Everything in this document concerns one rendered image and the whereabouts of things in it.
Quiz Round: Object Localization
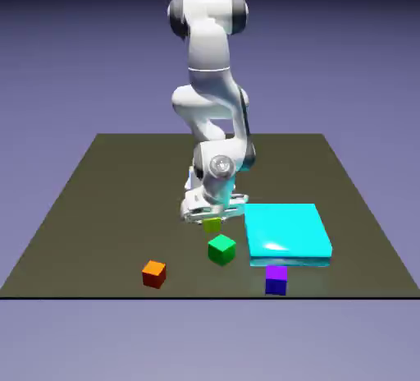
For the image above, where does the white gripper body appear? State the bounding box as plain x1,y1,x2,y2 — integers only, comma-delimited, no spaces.
179,188,249,225

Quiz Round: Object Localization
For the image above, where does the small yellow-green cube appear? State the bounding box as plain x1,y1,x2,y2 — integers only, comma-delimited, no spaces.
202,217,222,234

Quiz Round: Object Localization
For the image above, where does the small green cube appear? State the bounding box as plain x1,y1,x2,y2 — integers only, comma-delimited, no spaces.
207,233,237,267

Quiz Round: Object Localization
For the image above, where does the small orange cube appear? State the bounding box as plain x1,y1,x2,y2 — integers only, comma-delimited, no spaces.
141,259,167,290

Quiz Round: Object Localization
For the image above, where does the small purple cube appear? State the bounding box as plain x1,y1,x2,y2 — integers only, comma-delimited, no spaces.
264,264,289,296

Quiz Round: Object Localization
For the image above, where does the large cyan box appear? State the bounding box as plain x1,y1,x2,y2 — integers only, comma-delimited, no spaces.
244,203,333,268

